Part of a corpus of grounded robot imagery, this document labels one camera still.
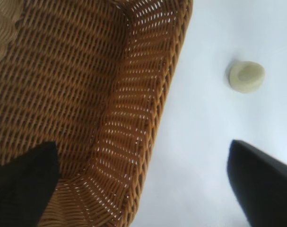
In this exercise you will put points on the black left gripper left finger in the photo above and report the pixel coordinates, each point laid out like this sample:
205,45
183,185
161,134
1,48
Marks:
20,189

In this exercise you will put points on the brown woven wicker basket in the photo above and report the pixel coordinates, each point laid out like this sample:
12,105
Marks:
74,82

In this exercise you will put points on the pale yellow egg yolk pastry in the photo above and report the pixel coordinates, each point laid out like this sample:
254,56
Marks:
246,76

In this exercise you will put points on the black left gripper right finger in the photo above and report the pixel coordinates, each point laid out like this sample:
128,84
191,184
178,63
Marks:
266,189

